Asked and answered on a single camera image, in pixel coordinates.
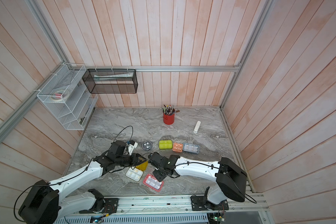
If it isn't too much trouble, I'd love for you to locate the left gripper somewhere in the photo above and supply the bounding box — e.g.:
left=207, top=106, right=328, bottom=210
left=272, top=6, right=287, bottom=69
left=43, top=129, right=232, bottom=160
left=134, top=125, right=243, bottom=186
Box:
left=115, top=153, right=147, bottom=168

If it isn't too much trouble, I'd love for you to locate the red pillbox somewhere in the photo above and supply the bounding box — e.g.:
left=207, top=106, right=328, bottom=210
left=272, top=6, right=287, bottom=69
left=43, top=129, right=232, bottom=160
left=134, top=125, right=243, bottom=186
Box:
left=143, top=174, right=164, bottom=192

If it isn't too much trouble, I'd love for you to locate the green lid white pillbox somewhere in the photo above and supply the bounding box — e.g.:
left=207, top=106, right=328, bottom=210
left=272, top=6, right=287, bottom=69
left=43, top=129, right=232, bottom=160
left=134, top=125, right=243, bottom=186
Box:
left=159, top=140, right=173, bottom=150

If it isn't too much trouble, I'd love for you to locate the orange pillbox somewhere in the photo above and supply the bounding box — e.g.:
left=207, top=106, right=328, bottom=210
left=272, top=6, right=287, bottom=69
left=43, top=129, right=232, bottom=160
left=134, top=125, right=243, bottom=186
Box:
left=172, top=142, right=183, bottom=153

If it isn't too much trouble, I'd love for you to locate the blue pillbox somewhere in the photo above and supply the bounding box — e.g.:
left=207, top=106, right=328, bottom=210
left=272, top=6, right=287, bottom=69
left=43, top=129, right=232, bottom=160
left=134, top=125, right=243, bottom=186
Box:
left=183, top=143, right=199, bottom=154

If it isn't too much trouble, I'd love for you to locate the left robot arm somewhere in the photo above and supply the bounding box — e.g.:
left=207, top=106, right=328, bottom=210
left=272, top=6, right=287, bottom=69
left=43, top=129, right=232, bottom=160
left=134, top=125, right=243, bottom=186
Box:
left=14, top=141, right=146, bottom=224

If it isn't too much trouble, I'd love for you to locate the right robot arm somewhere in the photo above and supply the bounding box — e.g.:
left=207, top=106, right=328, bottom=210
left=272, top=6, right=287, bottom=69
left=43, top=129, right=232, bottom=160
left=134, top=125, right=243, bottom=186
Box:
left=148, top=152, right=247, bottom=211

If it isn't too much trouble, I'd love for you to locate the yellow lid white pillbox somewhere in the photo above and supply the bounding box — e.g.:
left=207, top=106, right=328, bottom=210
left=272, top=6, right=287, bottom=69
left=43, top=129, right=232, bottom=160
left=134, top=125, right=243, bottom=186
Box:
left=126, top=161, right=148, bottom=182

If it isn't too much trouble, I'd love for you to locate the red pen cup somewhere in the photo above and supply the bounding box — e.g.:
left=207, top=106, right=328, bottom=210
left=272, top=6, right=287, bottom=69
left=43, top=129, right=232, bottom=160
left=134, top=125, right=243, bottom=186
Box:
left=163, top=113, right=175, bottom=125

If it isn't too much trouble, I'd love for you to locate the white rectangular device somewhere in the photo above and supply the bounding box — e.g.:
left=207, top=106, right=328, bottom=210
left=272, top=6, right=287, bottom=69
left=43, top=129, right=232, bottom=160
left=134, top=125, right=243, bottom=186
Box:
left=193, top=121, right=201, bottom=133

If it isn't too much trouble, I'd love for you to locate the black mesh basket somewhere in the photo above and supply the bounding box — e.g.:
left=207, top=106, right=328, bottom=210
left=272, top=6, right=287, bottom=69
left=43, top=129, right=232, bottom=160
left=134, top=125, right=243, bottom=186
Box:
left=82, top=69, right=138, bottom=94

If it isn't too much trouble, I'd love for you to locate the tape roll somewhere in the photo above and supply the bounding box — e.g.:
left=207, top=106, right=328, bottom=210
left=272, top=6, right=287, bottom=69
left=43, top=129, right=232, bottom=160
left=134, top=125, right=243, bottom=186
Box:
left=50, top=90, right=68, bottom=102

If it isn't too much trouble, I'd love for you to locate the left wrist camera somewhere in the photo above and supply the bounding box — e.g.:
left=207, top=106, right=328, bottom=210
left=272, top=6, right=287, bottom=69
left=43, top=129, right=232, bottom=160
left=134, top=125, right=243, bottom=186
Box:
left=128, top=140, right=138, bottom=155

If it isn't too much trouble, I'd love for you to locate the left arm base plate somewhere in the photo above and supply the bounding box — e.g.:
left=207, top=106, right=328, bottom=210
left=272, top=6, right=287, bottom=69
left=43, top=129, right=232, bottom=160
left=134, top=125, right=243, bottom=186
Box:
left=79, top=198, right=119, bottom=215

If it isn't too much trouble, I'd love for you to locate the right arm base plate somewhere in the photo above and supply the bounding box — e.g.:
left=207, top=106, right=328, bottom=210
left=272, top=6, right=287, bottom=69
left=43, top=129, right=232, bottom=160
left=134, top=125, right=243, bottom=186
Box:
left=190, top=195, right=229, bottom=211

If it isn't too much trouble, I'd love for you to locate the white wire shelf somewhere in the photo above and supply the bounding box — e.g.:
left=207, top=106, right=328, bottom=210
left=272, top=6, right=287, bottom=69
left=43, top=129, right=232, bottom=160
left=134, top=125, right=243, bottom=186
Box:
left=37, top=63, right=98, bottom=131

